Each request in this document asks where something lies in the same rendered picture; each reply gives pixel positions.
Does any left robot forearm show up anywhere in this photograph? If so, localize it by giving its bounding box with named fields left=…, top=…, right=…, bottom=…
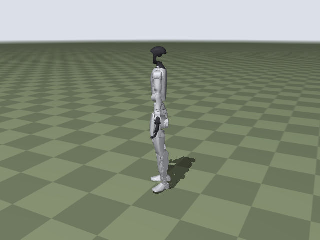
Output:
left=154, top=94, right=162, bottom=122

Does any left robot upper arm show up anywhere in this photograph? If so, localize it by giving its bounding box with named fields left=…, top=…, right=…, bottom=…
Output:
left=151, top=70, right=163, bottom=102

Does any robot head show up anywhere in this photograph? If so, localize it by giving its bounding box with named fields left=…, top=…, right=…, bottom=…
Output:
left=151, top=46, right=167, bottom=69

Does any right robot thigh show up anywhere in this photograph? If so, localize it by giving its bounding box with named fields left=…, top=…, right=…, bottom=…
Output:
left=149, top=112, right=167, bottom=150

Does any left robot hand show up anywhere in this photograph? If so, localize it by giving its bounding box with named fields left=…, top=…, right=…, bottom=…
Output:
left=151, top=117, right=161, bottom=139

